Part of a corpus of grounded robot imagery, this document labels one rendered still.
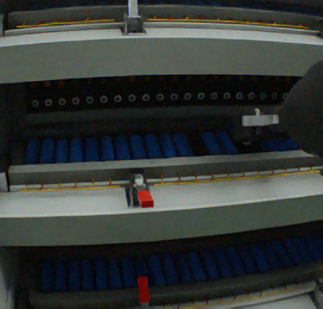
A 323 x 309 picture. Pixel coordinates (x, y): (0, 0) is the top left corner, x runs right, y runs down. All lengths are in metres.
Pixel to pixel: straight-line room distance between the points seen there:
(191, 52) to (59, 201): 0.23
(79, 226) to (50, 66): 0.18
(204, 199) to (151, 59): 0.17
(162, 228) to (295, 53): 0.27
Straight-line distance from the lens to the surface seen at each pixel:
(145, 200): 0.40
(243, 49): 0.49
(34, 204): 0.48
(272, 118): 0.39
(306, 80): 0.33
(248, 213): 0.50
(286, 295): 0.62
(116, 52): 0.46
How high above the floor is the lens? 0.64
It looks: 6 degrees down
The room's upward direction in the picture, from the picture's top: 2 degrees counter-clockwise
